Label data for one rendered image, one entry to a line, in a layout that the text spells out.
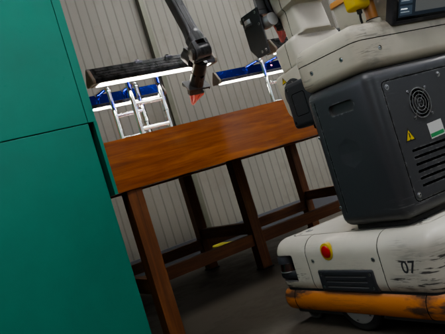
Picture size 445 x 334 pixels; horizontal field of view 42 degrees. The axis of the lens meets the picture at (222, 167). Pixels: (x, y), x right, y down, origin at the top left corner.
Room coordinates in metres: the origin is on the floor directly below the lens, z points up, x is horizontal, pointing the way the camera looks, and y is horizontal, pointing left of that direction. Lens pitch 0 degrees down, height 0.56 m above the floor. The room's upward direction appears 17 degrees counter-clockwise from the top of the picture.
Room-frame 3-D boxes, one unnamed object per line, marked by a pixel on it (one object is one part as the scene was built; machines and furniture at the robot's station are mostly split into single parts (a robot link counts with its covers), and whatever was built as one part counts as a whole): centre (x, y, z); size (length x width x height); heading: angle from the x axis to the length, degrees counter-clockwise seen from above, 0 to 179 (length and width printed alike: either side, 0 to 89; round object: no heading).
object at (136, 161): (2.53, -0.35, 0.67); 1.81 x 0.12 x 0.19; 122
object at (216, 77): (3.51, -0.37, 1.08); 0.62 x 0.08 x 0.07; 122
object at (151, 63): (2.53, 0.16, 1.08); 0.62 x 0.08 x 0.07; 122
